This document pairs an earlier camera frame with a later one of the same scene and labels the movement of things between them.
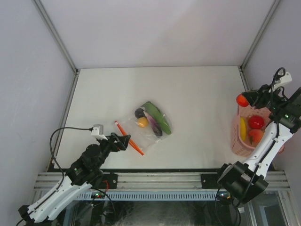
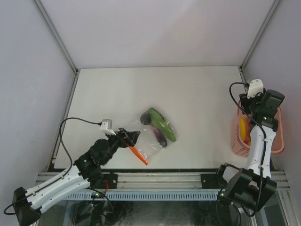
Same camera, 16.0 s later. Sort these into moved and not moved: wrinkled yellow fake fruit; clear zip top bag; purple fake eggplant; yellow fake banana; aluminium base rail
Moved: clear zip top bag; wrinkled yellow fake fruit; purple fake eggplant
Not moved: aluminium base rail; yellow fake banana
